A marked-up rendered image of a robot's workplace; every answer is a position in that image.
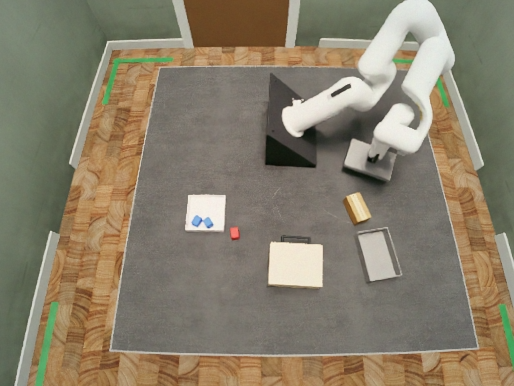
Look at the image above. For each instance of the brown cardboard box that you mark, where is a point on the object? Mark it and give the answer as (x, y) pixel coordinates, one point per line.
(356, 208)

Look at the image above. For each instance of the small red block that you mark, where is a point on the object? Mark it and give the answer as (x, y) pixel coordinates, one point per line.
(234, 233)

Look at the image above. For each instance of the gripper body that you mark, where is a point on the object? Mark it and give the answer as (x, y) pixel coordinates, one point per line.
(378, 148)

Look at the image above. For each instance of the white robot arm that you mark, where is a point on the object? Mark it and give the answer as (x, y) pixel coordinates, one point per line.
(376, 65)

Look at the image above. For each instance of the small blue block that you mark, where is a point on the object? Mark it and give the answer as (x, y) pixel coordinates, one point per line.
(196, 221)
(208, 222)

